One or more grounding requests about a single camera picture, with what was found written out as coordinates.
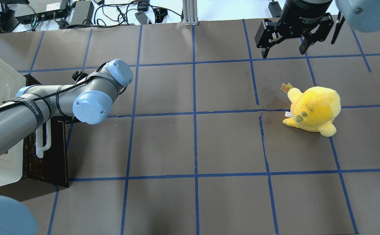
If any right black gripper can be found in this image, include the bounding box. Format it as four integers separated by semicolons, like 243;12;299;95
255;0;334;58

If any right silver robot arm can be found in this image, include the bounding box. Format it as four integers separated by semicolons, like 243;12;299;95
255;0;380;58

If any dark wooden drawer cabinet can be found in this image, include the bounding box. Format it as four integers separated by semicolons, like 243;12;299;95
0;74;69;202

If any yellow plush toy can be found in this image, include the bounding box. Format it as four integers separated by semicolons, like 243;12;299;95
281;83;342;137

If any aluminium frame post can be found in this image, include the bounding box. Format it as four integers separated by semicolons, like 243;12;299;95
182;0;199;26

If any white drawer handle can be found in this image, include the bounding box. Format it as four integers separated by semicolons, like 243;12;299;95
35;119;52;159

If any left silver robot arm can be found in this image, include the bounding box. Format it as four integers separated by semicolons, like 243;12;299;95
0;58;133;235

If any black power adapter brick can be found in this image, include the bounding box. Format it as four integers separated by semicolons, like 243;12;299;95
70;0;94;25

